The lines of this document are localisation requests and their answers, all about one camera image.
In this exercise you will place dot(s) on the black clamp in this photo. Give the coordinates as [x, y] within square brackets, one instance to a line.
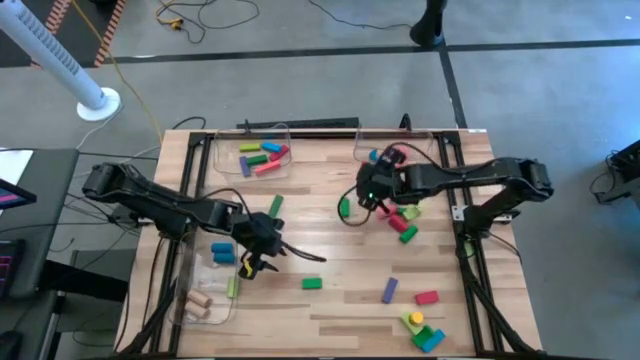
[405, 122]

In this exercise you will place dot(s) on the blue wooden arch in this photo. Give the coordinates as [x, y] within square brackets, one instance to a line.
[373, 155]

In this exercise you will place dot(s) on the red-orange wooden block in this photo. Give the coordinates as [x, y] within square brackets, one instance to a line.
[403, 149]

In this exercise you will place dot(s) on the blue wooden plank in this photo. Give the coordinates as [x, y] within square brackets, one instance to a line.
[271, 147]

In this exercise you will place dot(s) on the lime green cylinder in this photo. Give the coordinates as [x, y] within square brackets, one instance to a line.
[249, 147]

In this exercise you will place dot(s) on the black keyboard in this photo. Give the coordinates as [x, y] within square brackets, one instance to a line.
[10, 270]

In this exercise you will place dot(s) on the clear plastic bin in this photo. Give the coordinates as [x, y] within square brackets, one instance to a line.
[230, 140]
[220, 315]
[425, 145]

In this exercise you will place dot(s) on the green wooden arch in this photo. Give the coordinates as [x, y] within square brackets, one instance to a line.
[421, 337]

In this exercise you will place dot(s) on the red wooden cylinder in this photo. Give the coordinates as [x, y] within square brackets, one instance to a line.
[398, 223]

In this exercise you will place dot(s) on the green wooden cylinder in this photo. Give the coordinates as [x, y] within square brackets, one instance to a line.
[344, 207]
[408, 234]

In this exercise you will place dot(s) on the black side desk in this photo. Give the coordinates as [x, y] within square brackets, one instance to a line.
[45, 210]

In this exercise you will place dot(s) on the blue wooden block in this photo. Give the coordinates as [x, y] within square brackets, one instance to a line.
[435, 341]

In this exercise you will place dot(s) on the salmon wooden cylinder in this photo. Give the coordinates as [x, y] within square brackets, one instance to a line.
[384, 214]

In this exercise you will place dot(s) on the black mat with striped edge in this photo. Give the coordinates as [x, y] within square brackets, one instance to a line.
[80, 30]

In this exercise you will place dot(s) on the black equipment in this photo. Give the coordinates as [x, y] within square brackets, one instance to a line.
[625, 170]

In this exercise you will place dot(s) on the green sticker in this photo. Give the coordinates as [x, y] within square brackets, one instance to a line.
[469, 248]

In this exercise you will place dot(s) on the black bar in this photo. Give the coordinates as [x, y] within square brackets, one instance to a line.
[300, 123]

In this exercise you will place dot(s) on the red wooden block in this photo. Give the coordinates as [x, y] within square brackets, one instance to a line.
[280, 153]
[426, 298]

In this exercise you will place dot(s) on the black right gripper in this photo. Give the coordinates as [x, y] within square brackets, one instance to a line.
[375, 180]

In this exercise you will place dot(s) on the light green wooden block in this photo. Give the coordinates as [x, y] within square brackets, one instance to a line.
[412, 212]

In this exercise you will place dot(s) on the tablet with pink screen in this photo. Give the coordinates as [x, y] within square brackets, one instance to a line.
[12, 197]

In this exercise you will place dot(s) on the white tower fan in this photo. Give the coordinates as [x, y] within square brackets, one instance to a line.
[45, 47]

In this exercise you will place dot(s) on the black table frame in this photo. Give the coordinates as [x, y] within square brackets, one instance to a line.
[446, 150]

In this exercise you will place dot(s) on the blue wooden cylinder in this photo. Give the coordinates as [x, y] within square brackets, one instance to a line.
[222, 247]
[224, 258]

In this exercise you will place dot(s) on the thick green wooden block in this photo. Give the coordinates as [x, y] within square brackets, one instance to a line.
[311, 283]

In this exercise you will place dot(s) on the red wooden plank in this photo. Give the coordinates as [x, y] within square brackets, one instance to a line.
[268, 168]

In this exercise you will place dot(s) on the natural wooden cylinder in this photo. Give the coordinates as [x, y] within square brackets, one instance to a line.
[200, 299]
[196, 311]

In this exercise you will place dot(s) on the yellow wooden cylinder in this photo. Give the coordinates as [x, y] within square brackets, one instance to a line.
[416, 318]

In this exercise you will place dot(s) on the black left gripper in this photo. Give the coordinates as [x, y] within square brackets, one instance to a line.
[257, 235]

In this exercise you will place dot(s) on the indigo wooden block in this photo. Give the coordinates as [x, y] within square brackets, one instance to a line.
[390, 290]
[244, 166]

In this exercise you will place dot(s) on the yellow-green wooden cylinder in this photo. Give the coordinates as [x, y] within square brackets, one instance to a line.
[232, 287]

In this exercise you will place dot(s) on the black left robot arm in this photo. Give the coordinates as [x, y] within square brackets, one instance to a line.
[150, 200]

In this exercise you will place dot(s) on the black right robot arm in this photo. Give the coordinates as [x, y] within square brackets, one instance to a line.
[480, 172]

